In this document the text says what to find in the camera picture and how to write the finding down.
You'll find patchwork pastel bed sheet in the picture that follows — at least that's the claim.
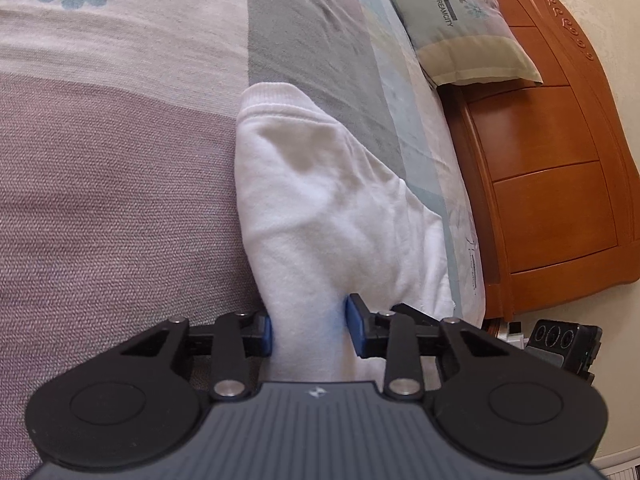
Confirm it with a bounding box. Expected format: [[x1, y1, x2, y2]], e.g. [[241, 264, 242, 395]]
[[1, 0, 485, 479]]

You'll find front pastel pillow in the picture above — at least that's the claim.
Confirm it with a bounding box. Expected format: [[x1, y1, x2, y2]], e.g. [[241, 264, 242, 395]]
[[392, 0, 542, 86]]

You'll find wooden headboard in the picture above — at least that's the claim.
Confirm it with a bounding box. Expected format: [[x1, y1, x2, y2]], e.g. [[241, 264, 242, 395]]
[[439, 0, 639, 320]]

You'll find white printed sweatshirt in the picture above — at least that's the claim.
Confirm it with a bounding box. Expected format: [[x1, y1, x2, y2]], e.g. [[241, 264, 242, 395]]
[[234, 82, 454, 382]]

